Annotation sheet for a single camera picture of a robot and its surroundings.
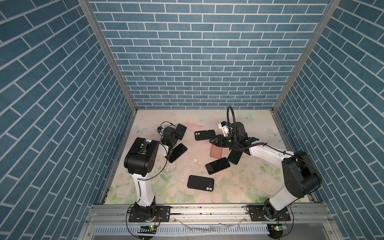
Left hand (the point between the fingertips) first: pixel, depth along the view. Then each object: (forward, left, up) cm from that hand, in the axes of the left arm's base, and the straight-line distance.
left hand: (179, 129), depth 102 cm
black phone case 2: (-34, -14, -6) cm, 37 cm away
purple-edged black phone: (-13, +1, -8) cm, 15 cm away
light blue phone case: (+3, 0, -5) cm, 6 cm away
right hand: (-15, -19, +9) cm, 26 cm away
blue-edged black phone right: (-19, -36, -3) cm, 41 cm away
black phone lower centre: (-25, -24, -3) cm, 35 cm away
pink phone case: (-16, -24, -4) cm, 29 cm away
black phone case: (-1, -18, -5) cm, 18 cm away
